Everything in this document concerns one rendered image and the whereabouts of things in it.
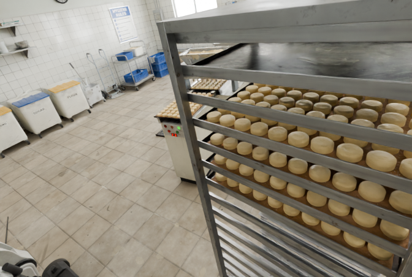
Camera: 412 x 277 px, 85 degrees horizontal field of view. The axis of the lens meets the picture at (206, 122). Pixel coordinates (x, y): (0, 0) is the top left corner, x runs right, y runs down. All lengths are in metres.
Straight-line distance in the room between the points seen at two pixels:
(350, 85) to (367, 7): 0.13
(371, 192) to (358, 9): 0.40
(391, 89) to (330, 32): 0.13
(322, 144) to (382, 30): 0.28
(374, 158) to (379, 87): 0.18
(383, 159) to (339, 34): 0.28
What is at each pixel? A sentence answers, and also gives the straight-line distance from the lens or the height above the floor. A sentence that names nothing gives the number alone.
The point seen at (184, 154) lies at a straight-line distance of 2.39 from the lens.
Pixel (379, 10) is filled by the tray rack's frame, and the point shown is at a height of 1.80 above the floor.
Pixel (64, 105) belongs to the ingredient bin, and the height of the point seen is 0.40.
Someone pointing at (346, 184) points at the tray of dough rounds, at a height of 1.42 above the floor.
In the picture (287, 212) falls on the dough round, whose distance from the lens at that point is 0.80.
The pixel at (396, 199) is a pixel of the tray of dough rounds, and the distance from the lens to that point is 0.64.
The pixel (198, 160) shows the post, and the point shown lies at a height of 1.35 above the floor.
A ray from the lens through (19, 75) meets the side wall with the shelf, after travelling 5.83.
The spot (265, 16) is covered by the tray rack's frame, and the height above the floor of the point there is 1.81.
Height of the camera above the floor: 1.86
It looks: 29 degrees down
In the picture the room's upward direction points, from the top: 11 degrees counter-clockwise
